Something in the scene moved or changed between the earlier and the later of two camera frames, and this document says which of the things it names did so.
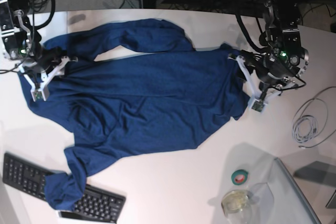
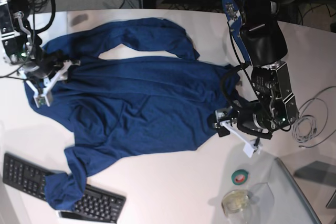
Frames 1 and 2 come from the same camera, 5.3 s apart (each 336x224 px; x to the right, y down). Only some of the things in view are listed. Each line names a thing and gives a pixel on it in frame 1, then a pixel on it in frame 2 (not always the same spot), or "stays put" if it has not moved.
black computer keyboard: x=94 y=203 stays put
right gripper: x=271 y=70 → x=253 y=119
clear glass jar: x=235 y=205 stays put
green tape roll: x=239 y=177 stays put
